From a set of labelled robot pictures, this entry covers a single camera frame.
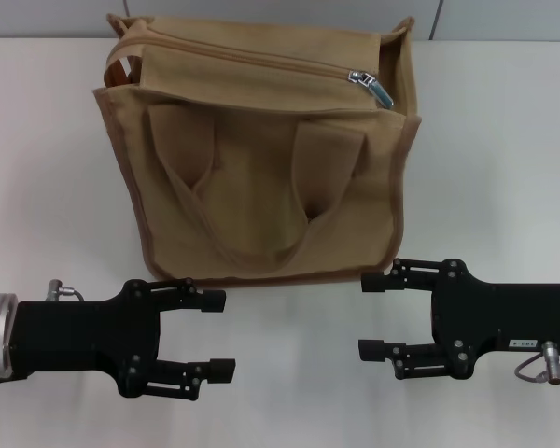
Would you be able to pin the silver metal zipper pull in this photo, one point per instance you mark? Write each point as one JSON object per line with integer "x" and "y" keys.
{"x": 378, "y": 91}

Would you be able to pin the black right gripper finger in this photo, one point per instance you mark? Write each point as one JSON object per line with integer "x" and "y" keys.
{"x": 396, "y": 282}
{"x": 410, "y": 360}

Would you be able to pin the khaki canvas food bag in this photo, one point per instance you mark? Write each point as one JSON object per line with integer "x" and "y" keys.
{"x": 261, "y": 186}

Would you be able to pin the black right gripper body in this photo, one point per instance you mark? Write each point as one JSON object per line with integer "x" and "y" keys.
{"x": 499, "y": 317}

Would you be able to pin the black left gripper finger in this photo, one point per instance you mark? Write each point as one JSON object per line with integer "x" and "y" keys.
{"x": 189, "y": 373}
{"x": 200, "y": 298}

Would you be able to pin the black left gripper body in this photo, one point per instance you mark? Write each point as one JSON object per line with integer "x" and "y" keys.
{"x": 84, "y": 333}

